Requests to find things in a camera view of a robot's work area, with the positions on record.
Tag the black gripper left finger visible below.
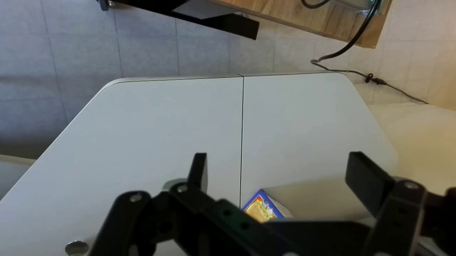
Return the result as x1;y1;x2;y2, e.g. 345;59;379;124
90;152;287;256

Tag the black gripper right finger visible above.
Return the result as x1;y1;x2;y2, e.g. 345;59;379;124
345;151;456;256

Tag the blue cardboard box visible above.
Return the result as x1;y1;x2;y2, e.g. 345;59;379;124
241;188;292;225

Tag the wooden desk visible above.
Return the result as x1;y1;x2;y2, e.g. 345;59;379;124
208;0;394;50

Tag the black desk leg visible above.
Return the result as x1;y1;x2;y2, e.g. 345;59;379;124
97;0;261;42

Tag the black floor cable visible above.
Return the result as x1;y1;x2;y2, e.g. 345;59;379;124
301;0;431;106

